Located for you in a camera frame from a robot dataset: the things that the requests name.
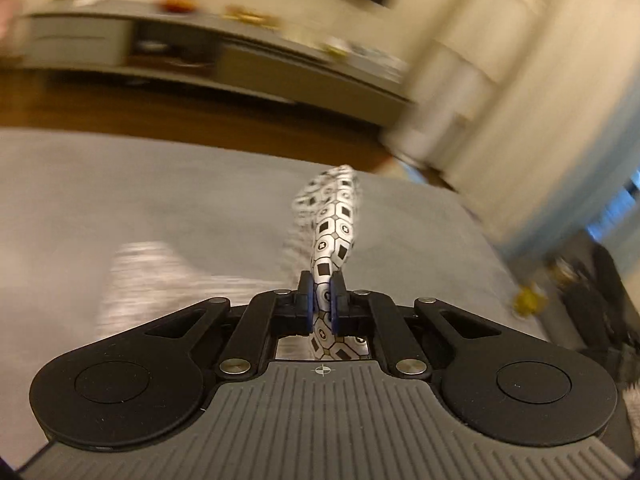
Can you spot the white lace curtain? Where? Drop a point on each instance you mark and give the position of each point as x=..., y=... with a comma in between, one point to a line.
x=560, y=100

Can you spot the grey storage box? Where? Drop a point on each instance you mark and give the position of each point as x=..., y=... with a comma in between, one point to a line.
x=377, y=61

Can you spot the glass cup of yellow tea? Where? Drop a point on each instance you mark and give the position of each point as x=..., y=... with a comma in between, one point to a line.
x=531, y=300

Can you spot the white standing air conditioner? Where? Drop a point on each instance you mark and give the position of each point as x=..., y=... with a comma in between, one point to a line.
x=450, y=70

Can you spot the gold tissue box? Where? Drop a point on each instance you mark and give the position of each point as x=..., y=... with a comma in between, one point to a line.
x=336, y=48

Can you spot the gold ingot ornament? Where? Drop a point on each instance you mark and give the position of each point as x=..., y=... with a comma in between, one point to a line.
x=250, y=16

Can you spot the dark grey sofa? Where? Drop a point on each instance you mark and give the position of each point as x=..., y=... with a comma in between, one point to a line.
x=595, y=310

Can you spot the red fruit plate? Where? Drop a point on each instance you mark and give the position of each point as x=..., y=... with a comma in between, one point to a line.
x=177, y=4

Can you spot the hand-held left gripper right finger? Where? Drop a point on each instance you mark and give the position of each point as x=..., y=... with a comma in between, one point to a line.
x=336, y=305

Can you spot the long grey television cabinet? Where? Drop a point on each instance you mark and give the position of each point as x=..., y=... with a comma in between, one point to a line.
x=260, y=65

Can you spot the white patterned pajama pants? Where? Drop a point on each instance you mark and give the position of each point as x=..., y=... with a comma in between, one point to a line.
x=335, y=240

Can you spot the light blue curtain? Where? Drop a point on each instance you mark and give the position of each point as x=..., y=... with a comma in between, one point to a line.
x=565, y=220

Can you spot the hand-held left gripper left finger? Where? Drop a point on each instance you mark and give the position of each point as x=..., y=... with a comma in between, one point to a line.
x=311, y=305

